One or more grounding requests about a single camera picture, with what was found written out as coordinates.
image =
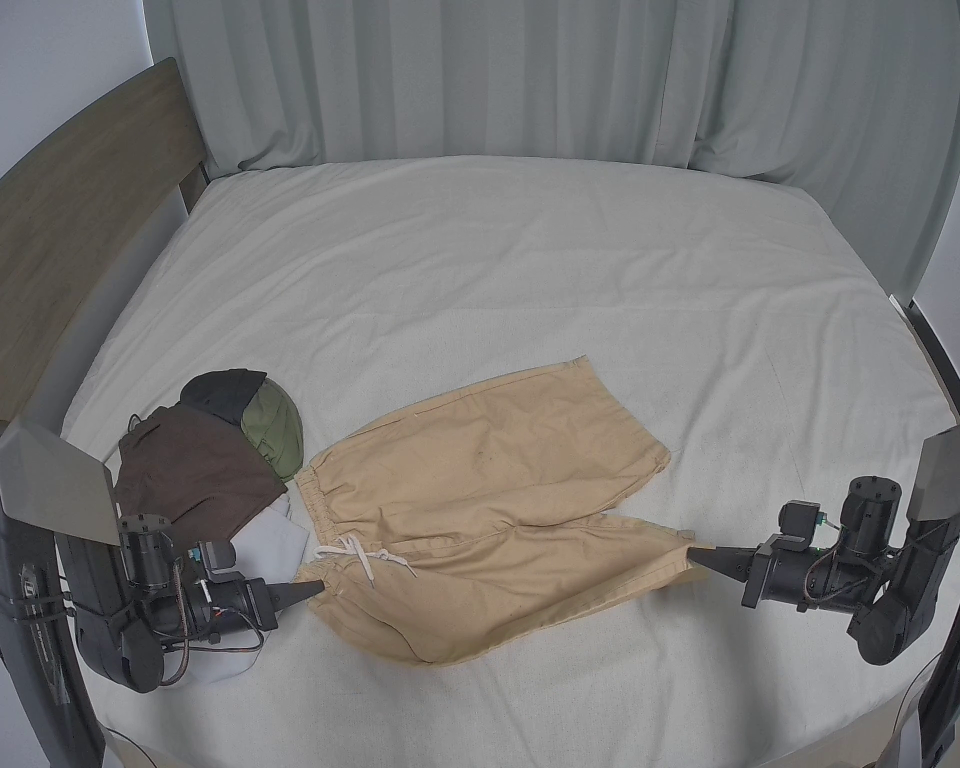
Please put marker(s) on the beige shorts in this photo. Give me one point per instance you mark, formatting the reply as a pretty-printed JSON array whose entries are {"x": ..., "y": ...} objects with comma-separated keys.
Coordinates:
[{"x": 487, "y": 465}]

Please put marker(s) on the bed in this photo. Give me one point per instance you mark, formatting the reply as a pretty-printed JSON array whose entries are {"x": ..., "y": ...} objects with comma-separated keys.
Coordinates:
[{"x": 562, "y": 285}]

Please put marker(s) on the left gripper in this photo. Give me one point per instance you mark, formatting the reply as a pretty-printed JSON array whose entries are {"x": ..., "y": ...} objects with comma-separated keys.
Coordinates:
[{"x": 236, "y": 604}]

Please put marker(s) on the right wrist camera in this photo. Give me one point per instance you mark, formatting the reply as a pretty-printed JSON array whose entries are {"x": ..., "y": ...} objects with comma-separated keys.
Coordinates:
[{"x": 799, "y": 521}]

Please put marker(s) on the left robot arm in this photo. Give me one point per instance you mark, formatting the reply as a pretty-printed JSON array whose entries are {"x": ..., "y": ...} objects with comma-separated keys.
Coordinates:
[{"x": 112, "y": 645}]

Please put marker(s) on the black garment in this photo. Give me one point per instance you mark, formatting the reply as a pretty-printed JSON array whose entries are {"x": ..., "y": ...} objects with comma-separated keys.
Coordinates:
[{"x": 217, "y": 394}]

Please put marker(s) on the white garment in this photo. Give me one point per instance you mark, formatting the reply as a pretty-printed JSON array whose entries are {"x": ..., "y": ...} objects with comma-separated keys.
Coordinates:
[{"x": 274, "y": 536}]

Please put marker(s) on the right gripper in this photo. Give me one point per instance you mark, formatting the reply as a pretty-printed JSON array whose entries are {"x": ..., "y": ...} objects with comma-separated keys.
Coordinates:
[{"x": 787, "y": 581}]

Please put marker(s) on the brown garment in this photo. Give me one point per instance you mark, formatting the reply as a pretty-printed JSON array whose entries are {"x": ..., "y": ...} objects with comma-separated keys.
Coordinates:
[{"x": 195, "y": 465}]

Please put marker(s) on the pale green curtain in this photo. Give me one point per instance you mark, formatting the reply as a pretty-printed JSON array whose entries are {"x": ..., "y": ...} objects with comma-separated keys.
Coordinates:
[
  {"x": 450, "y": 75},
  {"x": 825, "y": 90}
]

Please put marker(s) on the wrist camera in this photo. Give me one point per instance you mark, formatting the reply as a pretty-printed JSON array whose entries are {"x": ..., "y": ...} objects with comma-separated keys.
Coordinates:
[
  {"x": 216, "y": 559},
  {"x": 799, "y": 521}
]

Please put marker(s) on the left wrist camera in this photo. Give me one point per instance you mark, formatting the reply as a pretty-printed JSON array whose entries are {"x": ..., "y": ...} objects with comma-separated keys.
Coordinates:
[{"x": 216, "y": 559}]

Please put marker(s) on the olive green garment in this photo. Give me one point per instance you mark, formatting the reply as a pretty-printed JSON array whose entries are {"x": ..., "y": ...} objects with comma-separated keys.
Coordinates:
[{"x": 274, "y": 420}]

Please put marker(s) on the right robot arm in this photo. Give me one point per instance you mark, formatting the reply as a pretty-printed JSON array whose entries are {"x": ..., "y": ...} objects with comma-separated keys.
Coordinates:
[{"x": 892, "y": 615}]

